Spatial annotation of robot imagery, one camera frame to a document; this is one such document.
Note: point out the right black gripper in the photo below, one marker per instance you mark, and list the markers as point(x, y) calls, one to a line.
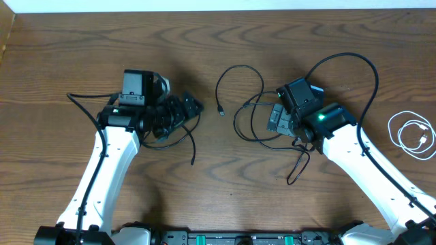
point(282, 126)

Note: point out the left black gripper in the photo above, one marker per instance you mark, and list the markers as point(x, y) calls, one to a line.
point(184, 107)

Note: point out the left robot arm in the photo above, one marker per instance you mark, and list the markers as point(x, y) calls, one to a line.
point(143, 106)

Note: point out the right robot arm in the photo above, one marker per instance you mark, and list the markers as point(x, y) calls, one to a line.
point(334, 132)

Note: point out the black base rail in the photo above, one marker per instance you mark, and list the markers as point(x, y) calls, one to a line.
point(238, 238)

